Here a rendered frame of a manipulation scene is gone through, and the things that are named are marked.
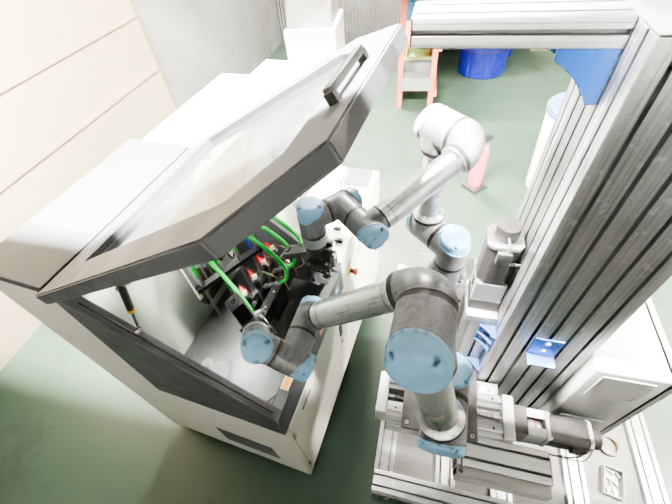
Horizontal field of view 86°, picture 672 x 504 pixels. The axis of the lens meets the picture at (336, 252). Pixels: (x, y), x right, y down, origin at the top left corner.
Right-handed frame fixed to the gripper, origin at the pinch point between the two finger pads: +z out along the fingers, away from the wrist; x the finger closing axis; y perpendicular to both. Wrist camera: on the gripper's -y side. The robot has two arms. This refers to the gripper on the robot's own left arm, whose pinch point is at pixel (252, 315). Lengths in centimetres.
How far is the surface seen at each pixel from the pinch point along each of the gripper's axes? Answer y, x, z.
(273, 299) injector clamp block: 4.6, 6.8, 32.0
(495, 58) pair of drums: -26, 400, 288
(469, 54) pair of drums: -50, 383, 302
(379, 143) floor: -27, 191, 260
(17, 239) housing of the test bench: -62, -40, 7
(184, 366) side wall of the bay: -1.1, -24.8, -3.3
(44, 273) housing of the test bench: -46, -35, -7
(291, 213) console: -20, 36, 43
